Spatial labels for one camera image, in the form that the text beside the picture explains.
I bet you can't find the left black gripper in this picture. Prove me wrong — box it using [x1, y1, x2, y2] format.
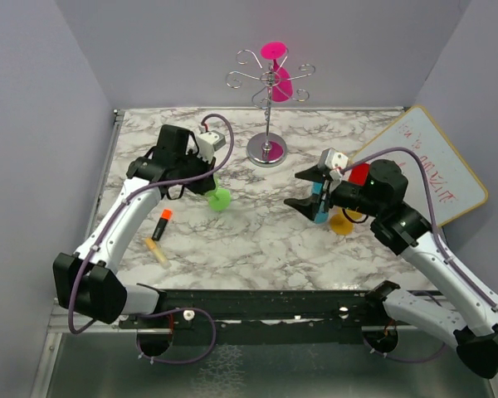
[175, 148, 217, 195]

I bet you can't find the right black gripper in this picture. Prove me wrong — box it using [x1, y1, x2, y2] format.
[284, 163, 383, 220]

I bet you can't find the blue wine glass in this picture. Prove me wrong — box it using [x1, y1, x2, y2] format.
[311, 182, 329, 224]

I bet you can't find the orange wine glass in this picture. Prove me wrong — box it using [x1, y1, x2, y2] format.
[329, 209, 369, 235]

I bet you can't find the red wine glass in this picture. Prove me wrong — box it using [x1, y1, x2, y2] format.
[348, 163, 369, 186]

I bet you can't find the green wine glass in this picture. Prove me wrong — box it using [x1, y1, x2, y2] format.
[204, 177, 231, 211]

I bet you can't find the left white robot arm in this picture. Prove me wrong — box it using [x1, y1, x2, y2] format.
[52, 124, 226, 328]

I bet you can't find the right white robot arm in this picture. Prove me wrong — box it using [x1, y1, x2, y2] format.
[284, 159, 498, 379]

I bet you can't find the chrome wine glass rack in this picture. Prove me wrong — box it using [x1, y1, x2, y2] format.
[225, 49, 316, 167]

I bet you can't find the pink wine glass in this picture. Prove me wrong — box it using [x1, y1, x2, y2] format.
[261, 41, 293, 103]

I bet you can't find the orange capped marker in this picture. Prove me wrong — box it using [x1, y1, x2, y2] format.
[151, 209, 173, 241]

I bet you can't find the beige tube on table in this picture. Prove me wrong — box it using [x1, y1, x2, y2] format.
[144, 238, 171, 269]

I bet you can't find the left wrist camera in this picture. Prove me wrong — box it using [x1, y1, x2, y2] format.
[195, 131, 226, 164]

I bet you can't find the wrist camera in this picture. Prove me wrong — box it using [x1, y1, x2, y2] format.
[316, 148, 349, 182]
[195, 131, 226, 164]

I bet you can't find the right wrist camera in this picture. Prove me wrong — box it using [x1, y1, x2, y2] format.
[316, 148, 349, 182]

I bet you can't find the whiteboard with yellow frame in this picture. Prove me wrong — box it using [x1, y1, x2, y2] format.
[353, 105, 489, 227]

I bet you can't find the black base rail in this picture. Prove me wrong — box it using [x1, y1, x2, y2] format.
[119, 289, 398, 347]

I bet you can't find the aluminium frame rail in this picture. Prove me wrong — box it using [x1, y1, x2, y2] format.
[60, 109, 125, 335]

